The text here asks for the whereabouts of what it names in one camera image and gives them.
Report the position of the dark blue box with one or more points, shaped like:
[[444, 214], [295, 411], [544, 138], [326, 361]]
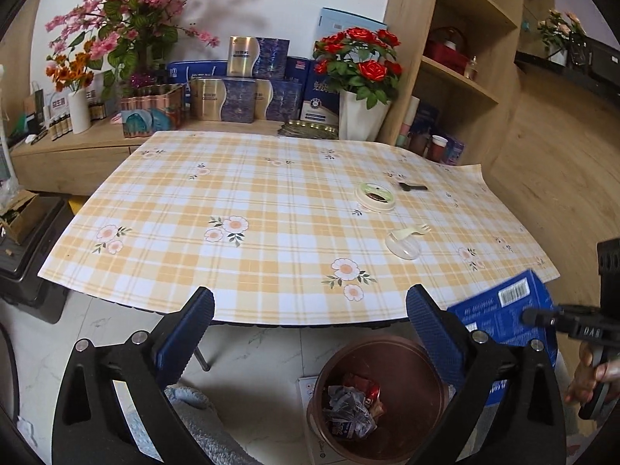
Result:
[[499, 300], [298, 69]]

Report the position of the gold and blue gift box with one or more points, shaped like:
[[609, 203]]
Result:
[[256, 58], [223, 100], [281, 100]]

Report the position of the light blue flat carton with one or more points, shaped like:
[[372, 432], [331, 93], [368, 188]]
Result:
[[339, 22]]

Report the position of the small black tool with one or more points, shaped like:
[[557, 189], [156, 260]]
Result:
[[411, 186]]

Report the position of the clear round lid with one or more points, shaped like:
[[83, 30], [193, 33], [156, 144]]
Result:
[[402, 247]]

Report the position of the wooden shelving unit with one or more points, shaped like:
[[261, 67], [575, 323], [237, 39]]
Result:
[[411, 0]]

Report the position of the brown plastic trash bin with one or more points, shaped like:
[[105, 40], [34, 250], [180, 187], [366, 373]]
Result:
[[416, 363]]

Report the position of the orange flower bunch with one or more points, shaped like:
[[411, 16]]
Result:
[[72, 72]]

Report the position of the red cup with white lid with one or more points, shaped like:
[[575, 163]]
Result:
[[438, 149]]

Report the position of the red gift basket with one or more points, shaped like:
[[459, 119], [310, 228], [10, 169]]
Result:
[[445, 51]]

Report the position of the long blue carton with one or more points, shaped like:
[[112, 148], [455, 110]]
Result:
[[193, 72]]

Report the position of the small white vase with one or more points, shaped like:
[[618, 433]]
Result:
[[558, 57]]

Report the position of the small cardboard box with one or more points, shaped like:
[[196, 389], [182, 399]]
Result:
[[19, 218]]

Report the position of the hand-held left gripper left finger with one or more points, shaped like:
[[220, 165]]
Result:
[[186, 332]]

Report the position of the cream round lid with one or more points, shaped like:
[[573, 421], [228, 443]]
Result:
[[375, 196]]

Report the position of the white faceted flower pot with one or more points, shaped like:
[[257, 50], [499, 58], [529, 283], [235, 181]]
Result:
[[361, 118]]

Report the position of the tall white vase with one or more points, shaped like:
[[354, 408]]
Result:
[[80, 111]]

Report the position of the stack of coloured paper cups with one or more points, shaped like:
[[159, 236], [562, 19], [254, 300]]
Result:
[[408, 123]]

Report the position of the pale pink rose bouquet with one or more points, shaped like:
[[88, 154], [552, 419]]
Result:
[[557, 26]]

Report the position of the purple flower bunch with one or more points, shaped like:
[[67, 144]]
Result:
[[140, 79]]

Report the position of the row of small brown bottles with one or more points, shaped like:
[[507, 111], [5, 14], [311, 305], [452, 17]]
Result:
[[60, 126]]

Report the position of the cream plastic spork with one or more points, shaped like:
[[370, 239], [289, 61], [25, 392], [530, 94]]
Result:
[[411, 231]]

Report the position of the small blue printed box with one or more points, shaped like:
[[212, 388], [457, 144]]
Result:
[[456, 151]]

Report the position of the black counter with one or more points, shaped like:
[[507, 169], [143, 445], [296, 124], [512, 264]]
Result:
[[581, 70]]

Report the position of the grey blue paper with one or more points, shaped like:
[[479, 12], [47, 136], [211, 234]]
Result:
[[344, 404]]

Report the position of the person's right hand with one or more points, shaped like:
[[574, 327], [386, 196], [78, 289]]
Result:
[[588, 373]]

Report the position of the low wooden cabinet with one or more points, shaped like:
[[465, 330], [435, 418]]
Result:
[[72, 160]]

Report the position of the yellow plaid floral tablecloth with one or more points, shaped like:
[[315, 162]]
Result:
[[266, 213]]

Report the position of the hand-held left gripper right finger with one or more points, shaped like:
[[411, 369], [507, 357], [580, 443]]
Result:
[[436, 334]]

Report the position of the pink blossom bouquet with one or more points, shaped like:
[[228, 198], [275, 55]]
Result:
[[135, 14]]

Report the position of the blue and white carton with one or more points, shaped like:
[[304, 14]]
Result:
[[319, 104]]

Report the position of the glass perfume bottle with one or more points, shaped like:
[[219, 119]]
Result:
[[471, 69]]

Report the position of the black storage box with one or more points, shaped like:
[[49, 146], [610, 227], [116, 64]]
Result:
[[34, 271]]

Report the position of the red rose bouquet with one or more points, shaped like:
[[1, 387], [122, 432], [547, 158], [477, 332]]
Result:
[[363, 58]]

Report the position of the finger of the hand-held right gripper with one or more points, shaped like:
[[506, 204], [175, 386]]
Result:
[[566, 322]]

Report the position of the person's grey fluffy leg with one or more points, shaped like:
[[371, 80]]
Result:
[[203, 421]]

